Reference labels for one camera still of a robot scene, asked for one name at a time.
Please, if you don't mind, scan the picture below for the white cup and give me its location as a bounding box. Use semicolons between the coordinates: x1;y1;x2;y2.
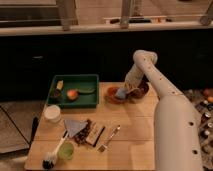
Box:
44;105;61;123

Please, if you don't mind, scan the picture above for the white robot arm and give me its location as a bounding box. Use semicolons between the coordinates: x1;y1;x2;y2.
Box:
125;50;203;171

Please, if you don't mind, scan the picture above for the green cucumber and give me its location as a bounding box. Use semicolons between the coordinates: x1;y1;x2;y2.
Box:
78;88;96;94

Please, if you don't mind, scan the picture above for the red bowl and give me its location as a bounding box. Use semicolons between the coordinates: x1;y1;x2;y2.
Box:
105;86;126;104

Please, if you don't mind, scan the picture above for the dark round item in tray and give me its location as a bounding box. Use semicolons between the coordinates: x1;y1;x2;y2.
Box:
49;89;61;101

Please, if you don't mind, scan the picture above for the green cup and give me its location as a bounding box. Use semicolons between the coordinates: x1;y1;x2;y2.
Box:
58;142;74;160

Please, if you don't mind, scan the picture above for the grey triangular cloth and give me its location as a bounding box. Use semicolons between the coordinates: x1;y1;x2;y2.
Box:
64;120;87;138

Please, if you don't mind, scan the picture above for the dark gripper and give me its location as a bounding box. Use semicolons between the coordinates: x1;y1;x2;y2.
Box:
130;80;149;99

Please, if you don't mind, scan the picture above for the brown patterned packet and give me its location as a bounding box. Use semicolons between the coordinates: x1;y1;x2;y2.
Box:
74;119;92;146

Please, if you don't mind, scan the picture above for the white dish brush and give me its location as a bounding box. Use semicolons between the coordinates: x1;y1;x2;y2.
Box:
42;131;68;170

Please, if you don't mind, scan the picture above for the green plastic tray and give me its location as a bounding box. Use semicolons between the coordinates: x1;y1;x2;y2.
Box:
46;74;99;109

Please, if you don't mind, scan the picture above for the orange peach fruit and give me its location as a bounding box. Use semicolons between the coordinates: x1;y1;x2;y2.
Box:
66;89;78;101

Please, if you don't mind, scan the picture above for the blue sponge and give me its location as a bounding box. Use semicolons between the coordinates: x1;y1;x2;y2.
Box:
115;88;127;99

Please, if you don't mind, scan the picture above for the white box with black pen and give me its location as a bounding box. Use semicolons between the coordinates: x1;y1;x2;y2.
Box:
86;123;105;146

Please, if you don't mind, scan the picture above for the silver fork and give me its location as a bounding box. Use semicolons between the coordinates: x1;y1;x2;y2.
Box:
98;125;121;153

